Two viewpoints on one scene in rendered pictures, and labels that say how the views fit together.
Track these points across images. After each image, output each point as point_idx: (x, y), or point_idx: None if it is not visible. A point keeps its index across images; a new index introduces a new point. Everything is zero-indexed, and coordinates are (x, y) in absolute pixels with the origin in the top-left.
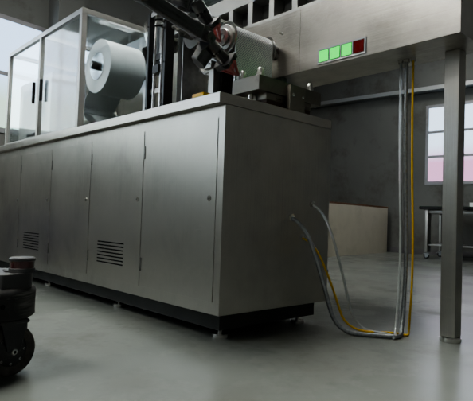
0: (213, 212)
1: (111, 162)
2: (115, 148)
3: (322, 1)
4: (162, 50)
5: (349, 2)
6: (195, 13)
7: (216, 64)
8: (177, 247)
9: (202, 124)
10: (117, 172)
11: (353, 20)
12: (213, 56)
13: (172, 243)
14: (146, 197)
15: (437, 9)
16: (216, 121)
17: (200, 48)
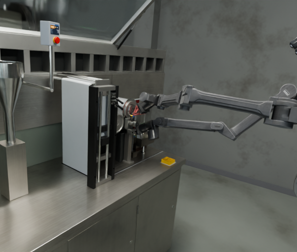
0: (173, 210)
1: (102, 239)
2: (106, 225)
3: (123, 74)
4: (109, 124)
5: (134, 79)
6: (151, 105)
7: (139, 131)
8: (156, 240)
9: (172, 175)
10: (109, 241)
11: (135, 89)
12: (147, 130)
13: (153, 241)
14: (137, 235)
15: (158, 93)
16: (178, 171)
17: (157, 130)
